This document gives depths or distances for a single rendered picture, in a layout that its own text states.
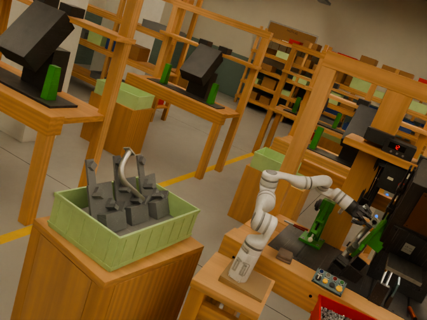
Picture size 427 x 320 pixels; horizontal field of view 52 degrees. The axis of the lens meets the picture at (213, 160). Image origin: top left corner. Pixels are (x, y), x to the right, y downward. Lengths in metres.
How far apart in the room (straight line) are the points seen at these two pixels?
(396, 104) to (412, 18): 9.89
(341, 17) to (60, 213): 11.20
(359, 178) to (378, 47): 9.87
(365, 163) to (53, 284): 1.76
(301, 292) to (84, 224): 1.08
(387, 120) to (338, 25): 10.09
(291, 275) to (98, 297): 0.92
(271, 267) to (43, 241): 1.09
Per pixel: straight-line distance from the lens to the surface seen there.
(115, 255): 1.88
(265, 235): 1.90
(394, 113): 2.59
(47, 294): 2.19
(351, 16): 12.57
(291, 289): 2.25
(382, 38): 12.40
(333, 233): 2.74
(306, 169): 2.78
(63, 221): 2.05
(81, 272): 1.96
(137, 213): 2.19
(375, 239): 2.33
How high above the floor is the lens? 1.87
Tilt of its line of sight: 17 degrees down
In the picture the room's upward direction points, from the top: 20 degrees clockwise
